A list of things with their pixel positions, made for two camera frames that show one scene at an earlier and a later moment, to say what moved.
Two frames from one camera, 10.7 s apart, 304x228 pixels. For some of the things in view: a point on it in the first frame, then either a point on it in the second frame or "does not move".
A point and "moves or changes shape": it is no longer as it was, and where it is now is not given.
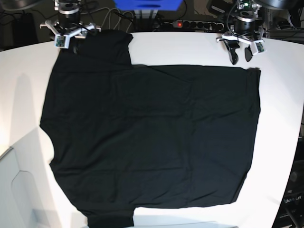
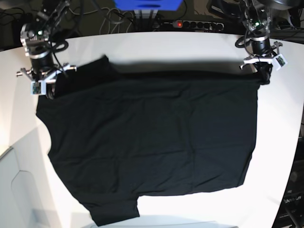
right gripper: [244, 31] to [261, 51]
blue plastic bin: [148, 5] does not move
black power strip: [197, 24] does not move
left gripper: [69, 25] to [43, 70]
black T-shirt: [126, 136] moves or changes shape
